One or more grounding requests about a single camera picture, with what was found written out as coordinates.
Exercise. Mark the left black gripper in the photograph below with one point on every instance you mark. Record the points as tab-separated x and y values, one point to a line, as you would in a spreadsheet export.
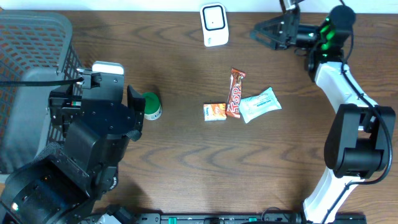
129	119

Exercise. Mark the green lid jar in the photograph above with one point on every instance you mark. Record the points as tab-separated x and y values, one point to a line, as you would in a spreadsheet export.
153	108

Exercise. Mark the orange Top chocolate bar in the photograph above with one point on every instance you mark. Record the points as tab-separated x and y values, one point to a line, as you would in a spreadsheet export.
235	92

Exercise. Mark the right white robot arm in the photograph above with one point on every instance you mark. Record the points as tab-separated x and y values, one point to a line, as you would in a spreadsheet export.
359	142

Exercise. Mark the small orange tissue pack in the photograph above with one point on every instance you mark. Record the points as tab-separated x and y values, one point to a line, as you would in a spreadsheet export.
214	112

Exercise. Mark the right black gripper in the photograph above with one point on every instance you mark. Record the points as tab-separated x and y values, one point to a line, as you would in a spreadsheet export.
289	33

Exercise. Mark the grey plastic shopping basket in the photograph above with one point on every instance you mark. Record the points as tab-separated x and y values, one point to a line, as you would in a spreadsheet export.
35	47

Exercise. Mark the light blue wipes packet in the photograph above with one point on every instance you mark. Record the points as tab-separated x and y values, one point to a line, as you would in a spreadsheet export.
254	106

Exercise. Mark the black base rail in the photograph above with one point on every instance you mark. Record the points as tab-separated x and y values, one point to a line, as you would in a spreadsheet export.
155	218

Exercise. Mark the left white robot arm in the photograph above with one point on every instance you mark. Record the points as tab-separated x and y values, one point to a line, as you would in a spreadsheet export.
62	184

